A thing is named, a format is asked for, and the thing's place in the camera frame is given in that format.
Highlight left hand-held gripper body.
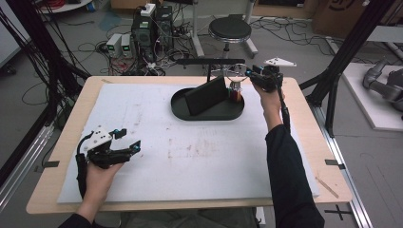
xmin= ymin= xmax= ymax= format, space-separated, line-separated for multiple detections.
xmin=84 ymin=125 xmax=133 ymax=170

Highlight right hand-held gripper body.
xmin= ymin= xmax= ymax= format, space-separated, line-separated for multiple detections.
xmin=253 ymin=56 xmax=297 ymax=93

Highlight key bunch with coloured tags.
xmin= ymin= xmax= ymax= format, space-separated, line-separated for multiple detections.
xmin=223 ymin=62 xmax=252 ymax=104

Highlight black oval tray with hanger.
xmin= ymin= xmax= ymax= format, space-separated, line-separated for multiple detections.
xmin=170 ymin=57 xmax=246 ymax=122

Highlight black wallet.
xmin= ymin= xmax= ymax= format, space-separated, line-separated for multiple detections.
xmin=183 ymin=75 xmax=230 ymax=117

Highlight person's right hand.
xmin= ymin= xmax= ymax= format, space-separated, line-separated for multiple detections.
xmin=253 ymin=82 xmax=286 ymax=123

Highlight person's left hand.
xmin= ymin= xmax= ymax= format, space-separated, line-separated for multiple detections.
xmin=83 ymin=161 xmax=125 ymax=207

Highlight white foam mat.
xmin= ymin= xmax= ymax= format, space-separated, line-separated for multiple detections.
xmin=56 ymin=83 xmax=321 ymax=204

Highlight black round stool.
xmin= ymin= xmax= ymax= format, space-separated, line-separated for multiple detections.
xmin=207 ymin=13 xmax=253 ymax=77

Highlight wooden table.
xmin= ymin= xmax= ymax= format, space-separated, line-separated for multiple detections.
xmin=26 ymin=75 xmax=354 ymax=216

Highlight white desk legs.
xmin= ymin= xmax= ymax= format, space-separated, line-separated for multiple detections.
xmin=189 ymin=0 xmax=259 ymax=60

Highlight grey bench power supply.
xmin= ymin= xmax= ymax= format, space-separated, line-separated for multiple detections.
xmin=106 ymin=32 xmax=123 ymax=59
xmin=121 ymin=33 xmax=134 ymax=59

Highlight cardboard box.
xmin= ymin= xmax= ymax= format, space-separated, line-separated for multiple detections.
xmin=312 ymin=0 xmax=393 ymax=41

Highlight white base board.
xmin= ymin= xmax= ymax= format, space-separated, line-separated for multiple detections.
xmin=341 ymin=62 xmax=403 ymax=132

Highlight black computer tower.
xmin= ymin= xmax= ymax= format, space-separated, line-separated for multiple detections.
xmin=131 ymin=9 xmax=157 ymax=63
xmin=155 ymin=4 xmax=175 ymax=51

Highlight white power adapter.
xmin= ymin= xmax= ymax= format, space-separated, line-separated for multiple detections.
xmin=140 ymin=3 xmax=157 ymax=17

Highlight white round table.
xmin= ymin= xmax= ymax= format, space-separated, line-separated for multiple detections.
xmin=37 ymin=0 xmax=93 ymax=14

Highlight left hand-held gripper cable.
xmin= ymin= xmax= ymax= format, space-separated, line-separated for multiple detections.
xmin=75 ymin=132 xmax=96 ymax=199

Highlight hand-held gripper cable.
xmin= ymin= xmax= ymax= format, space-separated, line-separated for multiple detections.
xmin=75 ymin=132 xmax=96 ymax=199
xmin=275 ymin=74 xmax=292 ymax=134

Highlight right hand-held gripper cable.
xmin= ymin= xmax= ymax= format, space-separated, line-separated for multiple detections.
xmin=275 ymin=74 xmax=292 ymax=134

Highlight aluminium rail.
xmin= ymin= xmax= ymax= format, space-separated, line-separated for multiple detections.
xmin=312 ymin=104 xmax=374 ymax=228
xmin=0 ymin=123 xmax=55 ymax=212

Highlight black frame post with cables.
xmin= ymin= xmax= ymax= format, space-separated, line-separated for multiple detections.
xmin=0 ymin=0 xmax=91 ymax=127

